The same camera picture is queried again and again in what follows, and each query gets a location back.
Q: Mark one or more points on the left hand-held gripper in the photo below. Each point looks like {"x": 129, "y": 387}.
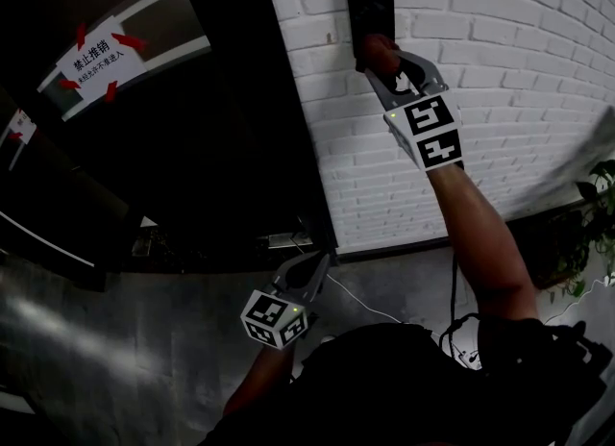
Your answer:
{"x": 274, "y": 319}

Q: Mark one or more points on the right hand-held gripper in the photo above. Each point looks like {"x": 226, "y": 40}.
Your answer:
{"x": 430, "y": 131}

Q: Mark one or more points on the black wall access reader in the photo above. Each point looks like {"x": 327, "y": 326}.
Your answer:
{"x": 367, "y": 4}

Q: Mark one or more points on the person's right forearm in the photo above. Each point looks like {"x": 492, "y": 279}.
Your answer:
{"x": 480, "y": 242}

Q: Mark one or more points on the person's left forearm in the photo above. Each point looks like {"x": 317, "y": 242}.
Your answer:
{"x": 262, "y": 379}

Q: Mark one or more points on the person's black clothing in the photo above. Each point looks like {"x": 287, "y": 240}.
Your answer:
{"x": 384, "y": 386}

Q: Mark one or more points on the dark glass door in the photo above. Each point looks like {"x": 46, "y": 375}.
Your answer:
{"x": 192, "y": 146}

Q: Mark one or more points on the potted green plant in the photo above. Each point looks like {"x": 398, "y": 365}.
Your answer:
{"x": 591, "y": 237}

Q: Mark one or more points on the white power plug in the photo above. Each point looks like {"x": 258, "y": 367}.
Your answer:
{"x": 609, "y": 280}

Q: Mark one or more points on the large white taped paper sign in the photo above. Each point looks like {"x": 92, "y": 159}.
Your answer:
{"x": 98, "y": 57}

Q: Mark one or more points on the small white taped paper sign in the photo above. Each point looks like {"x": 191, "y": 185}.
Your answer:
{"x": 21, "y": 124}

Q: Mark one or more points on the metal door floor bracket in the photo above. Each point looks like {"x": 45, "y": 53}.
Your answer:
{"x": 286, "y": 240}

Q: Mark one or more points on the black door frame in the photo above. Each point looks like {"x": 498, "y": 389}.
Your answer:
{"x": 259, "y": 98}

